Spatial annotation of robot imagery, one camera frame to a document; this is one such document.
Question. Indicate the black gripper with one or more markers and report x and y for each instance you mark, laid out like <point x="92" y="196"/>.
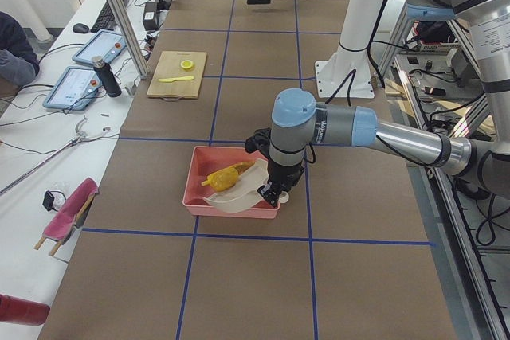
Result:
<point x="284" y="177"/>

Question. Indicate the beige plastic dustpan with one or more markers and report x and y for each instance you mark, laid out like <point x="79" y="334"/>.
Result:
<point x="243" y="194"/>

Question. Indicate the yellow toy corn cob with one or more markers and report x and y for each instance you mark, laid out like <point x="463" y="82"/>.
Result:
<point x="241" y="167"/>

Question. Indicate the orange toy potato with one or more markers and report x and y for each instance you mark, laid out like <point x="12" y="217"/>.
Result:
<point x="224" y="179"/>

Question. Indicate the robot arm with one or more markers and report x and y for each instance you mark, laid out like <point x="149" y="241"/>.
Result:
<point x="298" y="119"/>

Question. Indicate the pink plastic bin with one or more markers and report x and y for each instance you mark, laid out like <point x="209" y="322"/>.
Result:
<point x="206" y="160"/>

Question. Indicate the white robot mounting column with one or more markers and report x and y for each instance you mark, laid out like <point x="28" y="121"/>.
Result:
<point x="347" y="72"/>

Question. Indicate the yellow toy lemon slice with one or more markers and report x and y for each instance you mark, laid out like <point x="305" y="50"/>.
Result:
<point x="187" y="65"/>

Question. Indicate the black power adapter box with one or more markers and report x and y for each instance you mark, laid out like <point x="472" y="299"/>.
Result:
<point x="151" y="16"/>

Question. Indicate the wooden cutting board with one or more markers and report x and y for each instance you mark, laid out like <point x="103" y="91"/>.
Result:
<point x="169" y="66"/>

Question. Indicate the yellow toy knife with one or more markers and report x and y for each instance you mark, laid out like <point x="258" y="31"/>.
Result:
<point x="173" y="79"/>

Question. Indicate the black keyboard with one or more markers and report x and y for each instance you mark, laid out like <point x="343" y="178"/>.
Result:
<point x="105" y="20"/>

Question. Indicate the far teach pendant tablet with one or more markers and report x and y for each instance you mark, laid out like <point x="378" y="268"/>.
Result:
<point x="105" y="43"/>

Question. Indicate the teach pendant tablet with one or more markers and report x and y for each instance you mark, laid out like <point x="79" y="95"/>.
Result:
<point x="74" y="91"/>
<point x="105" y="43"/>

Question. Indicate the black water bottle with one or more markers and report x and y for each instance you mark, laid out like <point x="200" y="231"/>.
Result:
<point x="106" y="76"/>

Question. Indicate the metal reacher grabber stick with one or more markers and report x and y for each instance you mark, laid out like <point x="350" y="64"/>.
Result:
<point x="80" y="135"/>

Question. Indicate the black computer mouse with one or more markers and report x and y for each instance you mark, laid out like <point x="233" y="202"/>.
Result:
<point x="81" y="28"/>

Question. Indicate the pink cloth on wooden rack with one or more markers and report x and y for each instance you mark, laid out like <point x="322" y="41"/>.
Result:
<point x="69" y="215"/>

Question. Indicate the near teach pendant tablet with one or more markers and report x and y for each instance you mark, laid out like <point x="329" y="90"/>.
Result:
<point x="74" y="91"/>

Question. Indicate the person in dark clothes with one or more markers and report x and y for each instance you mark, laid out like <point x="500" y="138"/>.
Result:
<point x="19" y="63"/>

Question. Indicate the red cylinder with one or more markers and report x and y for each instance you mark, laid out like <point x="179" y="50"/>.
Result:
<point x="24" y="312"/>

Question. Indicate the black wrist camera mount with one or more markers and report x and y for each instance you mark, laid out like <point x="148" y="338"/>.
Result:
<point x="259" y="141"/>

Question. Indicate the aluminium frame post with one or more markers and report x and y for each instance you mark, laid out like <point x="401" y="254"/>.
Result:
<point x="127" y="31"/>

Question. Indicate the small black device with cable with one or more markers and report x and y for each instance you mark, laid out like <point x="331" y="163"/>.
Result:
<point x="48" y="201"/>

